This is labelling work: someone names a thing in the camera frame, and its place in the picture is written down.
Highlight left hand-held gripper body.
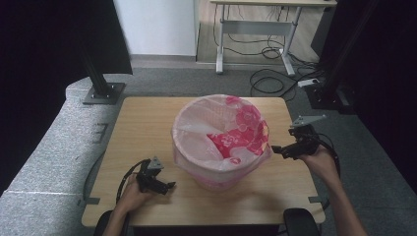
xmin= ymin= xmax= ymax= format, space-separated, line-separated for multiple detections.
xmin=135 ymin=155 xmax=165 ymax=194

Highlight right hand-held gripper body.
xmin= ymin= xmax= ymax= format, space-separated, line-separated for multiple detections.
xmin=287 ymin=114 xmax=328 ymax=161

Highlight pink flowered plastic bag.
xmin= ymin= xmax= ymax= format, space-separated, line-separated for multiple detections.
xmin=170 ymin=93 xmax=273 ymax=185

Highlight pink mesh basket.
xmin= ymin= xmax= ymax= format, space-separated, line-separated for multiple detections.
xmin=196 ymin=176 xmax=254 ymax=194

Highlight person's right hand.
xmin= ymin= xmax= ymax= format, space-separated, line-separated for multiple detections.
xmin=297 ymin=143 xmax=341 ymax=185

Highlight person's left hand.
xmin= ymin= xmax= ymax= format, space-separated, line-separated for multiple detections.
xmin=115 ymin=172 xmax=155 ymax=214

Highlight black metal stand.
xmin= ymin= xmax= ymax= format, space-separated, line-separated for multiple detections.
xmin=80 ymin=48 xmax=127 ymax=106
xmin=304 ymin=0 xmax=359 ymax=115

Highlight white power strip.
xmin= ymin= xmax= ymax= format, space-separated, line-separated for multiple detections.
xmin=297 ymin=78 xmax=321 ymax=89

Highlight black chair armrest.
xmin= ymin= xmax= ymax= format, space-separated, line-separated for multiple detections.
xmin=282 ymin=207 xmax=322 ymax=236
xmin=93 ymin=209 xmax=132 ymax=236

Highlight black curtain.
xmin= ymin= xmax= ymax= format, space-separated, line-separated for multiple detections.
xmin=0 ymin=0 xmax=134 ymax=195
xmin=319 ymin=0 xmax=417 ymax=195

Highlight white-legged desk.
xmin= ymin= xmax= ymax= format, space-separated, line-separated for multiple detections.
xmin=209 ymin=0 xmax=338 ymax=77

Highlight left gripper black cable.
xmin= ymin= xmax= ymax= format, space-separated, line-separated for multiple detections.
xmin=115 ymin=158 xmax=150 ymax=205

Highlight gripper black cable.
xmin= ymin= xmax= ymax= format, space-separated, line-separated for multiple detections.
xmin=115 ymin=158 xmax=150 ymax=205
xmin=313 ymin=132 xmax=342 ymax=211

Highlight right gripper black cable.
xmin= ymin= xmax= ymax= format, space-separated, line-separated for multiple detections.
xmin=313 ymin=132 xmax=342 ymax=211

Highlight black floor cables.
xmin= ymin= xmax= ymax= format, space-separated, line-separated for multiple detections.
xmin=212 ymin=4 xmax=326 ymax=99

